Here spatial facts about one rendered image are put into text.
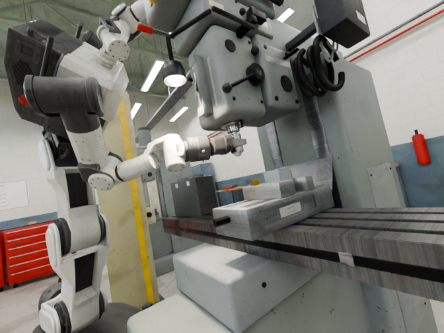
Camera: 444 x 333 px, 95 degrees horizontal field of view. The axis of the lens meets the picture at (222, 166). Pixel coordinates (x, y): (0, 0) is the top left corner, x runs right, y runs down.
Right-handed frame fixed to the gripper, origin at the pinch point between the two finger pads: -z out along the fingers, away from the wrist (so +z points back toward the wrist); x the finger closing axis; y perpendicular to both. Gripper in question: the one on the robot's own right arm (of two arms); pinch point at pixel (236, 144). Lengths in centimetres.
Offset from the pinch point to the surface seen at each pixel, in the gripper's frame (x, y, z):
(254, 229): -28.3, 24.6, 9.9
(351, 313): -7, 66, -28
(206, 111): -6.2, -11.1, 10.5
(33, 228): 376, 35, 270
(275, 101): -6.8, -12.6, -15.5
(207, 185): 30.8, 13.1, 7.9
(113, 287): 149, 91, 90
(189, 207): 34.2, 22.7, 18.1
